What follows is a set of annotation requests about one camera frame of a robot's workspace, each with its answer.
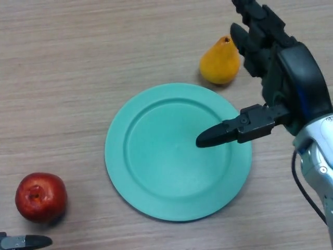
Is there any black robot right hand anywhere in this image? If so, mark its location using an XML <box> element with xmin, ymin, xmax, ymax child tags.
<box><xmin>195</xmin><ymin>0</ymin><xmax>333</xmax><ymax>148</ymax></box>

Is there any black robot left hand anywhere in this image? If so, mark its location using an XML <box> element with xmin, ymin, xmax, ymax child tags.
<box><xmin>0</xmin><ymin>232</ymin><xmax>53</xmax><ymax>250</ymax></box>

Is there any red apple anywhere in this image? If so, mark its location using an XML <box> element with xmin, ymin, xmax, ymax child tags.
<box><xmin>15</xmin><ymin>172</ymin><xmax>68</xmax><ymax>223</ymax></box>

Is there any green round plate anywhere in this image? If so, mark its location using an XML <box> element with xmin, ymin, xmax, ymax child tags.
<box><xmin>105</xmin><ymin>82</ymin><xmax>252</xmax><ymax>222</ymax></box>

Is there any yellow orange pear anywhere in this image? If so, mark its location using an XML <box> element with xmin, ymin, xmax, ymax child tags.
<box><xmin>199</xmin><ymin>35</ymin><xmax>240</xmax><ymax>85</ymax></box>

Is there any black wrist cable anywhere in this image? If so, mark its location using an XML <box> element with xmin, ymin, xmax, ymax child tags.
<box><xmin>291</xmin><ymin>139</ymin><xmax>327</xmax><ymax>226</ymax></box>

